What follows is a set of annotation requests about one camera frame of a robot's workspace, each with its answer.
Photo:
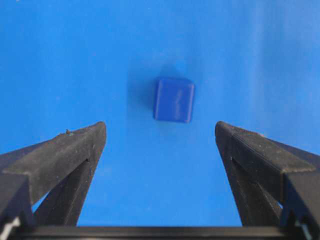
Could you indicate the blue cube block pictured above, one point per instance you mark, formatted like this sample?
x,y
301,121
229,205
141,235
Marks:
x,y
174,98

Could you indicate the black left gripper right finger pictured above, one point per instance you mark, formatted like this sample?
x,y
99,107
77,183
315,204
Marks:
x,y
273,184

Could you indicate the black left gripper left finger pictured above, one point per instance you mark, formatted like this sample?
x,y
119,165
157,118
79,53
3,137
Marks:
x,y
46,184

